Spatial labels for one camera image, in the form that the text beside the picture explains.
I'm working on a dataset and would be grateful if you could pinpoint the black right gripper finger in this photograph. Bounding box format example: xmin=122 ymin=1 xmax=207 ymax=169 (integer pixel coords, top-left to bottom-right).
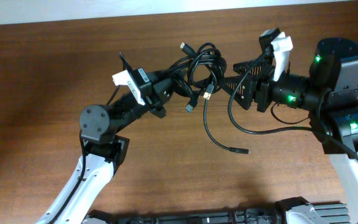
xmin=221 ymin=76 xmax=255 ymax=110
xmin=233 ymin=59 xmax=274 ymax=77

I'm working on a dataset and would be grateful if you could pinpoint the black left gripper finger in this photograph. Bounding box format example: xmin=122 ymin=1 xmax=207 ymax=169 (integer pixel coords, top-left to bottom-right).
xmin=147 ymin=70 xmax=185 ymax=82
xmin=163 ymin=79 xmax=195 ymax=100

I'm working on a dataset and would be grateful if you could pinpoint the black micro-usb cable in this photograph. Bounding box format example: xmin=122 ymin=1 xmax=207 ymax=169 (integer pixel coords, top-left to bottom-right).
xmin=179 ymin=41 xmax=251 ymax=155

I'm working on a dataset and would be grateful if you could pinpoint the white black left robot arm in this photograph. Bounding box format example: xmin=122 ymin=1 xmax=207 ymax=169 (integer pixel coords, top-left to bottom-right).
xmin=38 ymin=68 xmax=185 ymax=223

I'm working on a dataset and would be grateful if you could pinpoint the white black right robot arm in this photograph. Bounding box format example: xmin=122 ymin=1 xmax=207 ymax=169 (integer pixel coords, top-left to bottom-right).
xmin=219 ymin=29 xmax=358 ymax=223

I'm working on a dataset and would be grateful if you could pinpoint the black right camera cable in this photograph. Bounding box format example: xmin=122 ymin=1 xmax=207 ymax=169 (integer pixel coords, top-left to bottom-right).
xmin=227 ymin=46 xmax=358 ymax=190

